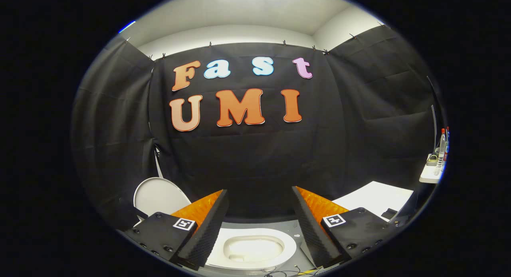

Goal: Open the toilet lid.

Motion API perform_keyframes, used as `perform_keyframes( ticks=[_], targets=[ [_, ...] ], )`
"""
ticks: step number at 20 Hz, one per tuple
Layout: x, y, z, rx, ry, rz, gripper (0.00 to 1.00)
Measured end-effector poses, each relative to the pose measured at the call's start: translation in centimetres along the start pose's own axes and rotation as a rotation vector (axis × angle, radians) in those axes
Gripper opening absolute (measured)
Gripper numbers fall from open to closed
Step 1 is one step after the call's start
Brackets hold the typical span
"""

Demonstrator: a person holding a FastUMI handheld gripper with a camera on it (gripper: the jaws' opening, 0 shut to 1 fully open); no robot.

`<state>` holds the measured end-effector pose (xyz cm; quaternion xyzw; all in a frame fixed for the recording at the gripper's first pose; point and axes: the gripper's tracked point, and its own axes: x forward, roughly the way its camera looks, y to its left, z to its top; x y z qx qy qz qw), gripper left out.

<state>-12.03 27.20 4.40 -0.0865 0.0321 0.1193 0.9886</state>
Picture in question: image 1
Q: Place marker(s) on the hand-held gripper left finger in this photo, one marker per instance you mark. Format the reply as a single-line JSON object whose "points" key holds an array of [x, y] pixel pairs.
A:
{"points": [[211, 229]]}

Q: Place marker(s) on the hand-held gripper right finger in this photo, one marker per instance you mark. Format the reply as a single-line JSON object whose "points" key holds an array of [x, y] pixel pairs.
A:
{"points": [[309, 229]]}

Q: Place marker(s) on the white toilet lid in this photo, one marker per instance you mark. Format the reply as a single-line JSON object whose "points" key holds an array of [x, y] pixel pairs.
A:
{"points": [[159, 197]]}

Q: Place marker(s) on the white drawer cabinet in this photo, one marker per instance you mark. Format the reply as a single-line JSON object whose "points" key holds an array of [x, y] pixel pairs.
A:
{"points": [[375, 195]]}

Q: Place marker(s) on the black block on cabinet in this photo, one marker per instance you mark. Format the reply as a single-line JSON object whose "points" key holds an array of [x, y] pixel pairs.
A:
{"points": [[389, 213]]}

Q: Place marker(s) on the black backdrop cloth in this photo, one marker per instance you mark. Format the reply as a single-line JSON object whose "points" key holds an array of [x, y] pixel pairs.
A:
{"points": [[259, 157]]}

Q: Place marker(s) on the white side shelf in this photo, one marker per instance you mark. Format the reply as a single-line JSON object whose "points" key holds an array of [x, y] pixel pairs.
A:
{"points": [[429, 175]]}

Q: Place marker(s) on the grey tape roll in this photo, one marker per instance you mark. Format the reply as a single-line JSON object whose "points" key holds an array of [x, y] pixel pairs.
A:
{"points": [[432, 161]]}

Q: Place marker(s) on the clear red-capped water bottle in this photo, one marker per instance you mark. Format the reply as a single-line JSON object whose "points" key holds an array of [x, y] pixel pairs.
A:
{"points": [[441, 153], [446, 143]]}

